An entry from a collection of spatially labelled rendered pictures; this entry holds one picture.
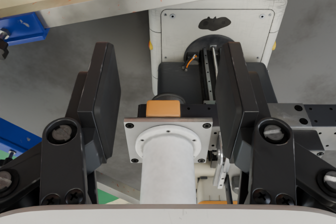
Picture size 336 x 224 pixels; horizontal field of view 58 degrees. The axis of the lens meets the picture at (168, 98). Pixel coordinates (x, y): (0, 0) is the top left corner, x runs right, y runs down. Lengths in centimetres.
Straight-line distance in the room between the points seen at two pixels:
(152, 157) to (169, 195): 8
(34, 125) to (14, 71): 57
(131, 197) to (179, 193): 67
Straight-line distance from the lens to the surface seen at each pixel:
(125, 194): 114
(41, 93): 230
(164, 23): 142
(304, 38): 198
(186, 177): 51
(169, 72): 146
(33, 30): 62
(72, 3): 58
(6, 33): 64
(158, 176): 51
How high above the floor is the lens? 147
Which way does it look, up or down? 43 degrees down
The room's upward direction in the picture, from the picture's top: 180 degrees counter-clockwise
